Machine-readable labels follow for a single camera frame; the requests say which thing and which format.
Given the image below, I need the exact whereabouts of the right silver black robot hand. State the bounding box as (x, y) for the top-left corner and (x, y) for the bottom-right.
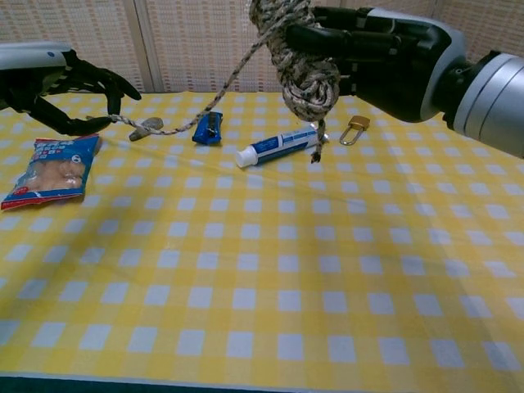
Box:
(284, 6), (468, 124)

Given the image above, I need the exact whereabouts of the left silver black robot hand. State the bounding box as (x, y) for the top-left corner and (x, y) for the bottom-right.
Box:
(0, 40), (143, 137)

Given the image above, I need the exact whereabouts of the speckled white braided rope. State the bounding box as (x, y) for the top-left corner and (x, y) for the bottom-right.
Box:
(106, 0), (341, 165)

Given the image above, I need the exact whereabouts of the blue red snack bag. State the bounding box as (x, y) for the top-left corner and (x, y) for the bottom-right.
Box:
(0, 132), (102, 211)

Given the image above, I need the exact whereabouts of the grey correction tape dispenser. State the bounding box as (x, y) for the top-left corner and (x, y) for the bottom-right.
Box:
(128, 116), (165, 142)

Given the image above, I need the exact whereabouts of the white blue toothpaste tube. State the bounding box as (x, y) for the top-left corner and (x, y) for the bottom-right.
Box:
(235, 124), (330, 169)

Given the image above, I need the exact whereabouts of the woven folding screen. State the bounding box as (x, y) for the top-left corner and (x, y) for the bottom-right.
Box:
(0, 0), (524, 98)

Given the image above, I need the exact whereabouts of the blue snack packet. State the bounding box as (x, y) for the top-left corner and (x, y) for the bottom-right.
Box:
(191, 111), (224, 146)

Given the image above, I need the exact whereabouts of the yellow white checked tablecloth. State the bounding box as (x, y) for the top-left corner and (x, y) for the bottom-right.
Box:
(0, 90), (524, 388)

